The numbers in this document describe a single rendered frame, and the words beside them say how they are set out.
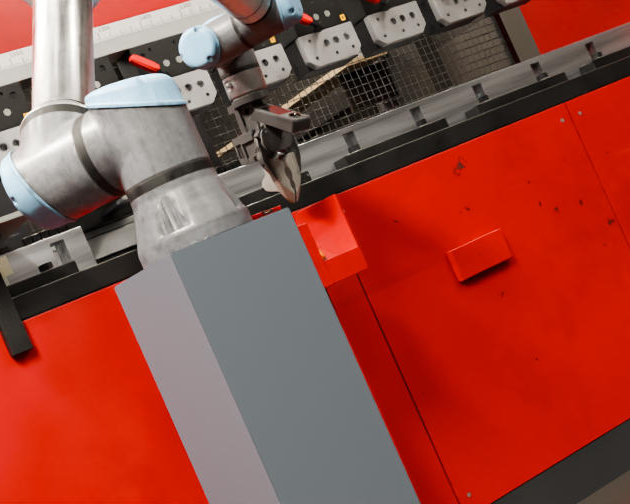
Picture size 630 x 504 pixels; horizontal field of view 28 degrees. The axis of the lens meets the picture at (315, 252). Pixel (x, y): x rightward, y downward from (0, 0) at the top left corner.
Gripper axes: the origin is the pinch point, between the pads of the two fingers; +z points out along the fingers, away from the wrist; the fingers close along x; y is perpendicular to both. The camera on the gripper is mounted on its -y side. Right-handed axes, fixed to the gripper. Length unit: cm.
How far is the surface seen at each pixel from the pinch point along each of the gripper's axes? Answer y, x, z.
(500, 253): 10, -59, 28
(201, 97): 35.5, -16.5, -26.7
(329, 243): 0.7, -4.4, 10.7
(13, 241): 47, 31, -11
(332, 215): -2.7, -4.4, 6.0
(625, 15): 30, -173, -16
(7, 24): 45, 16, -52
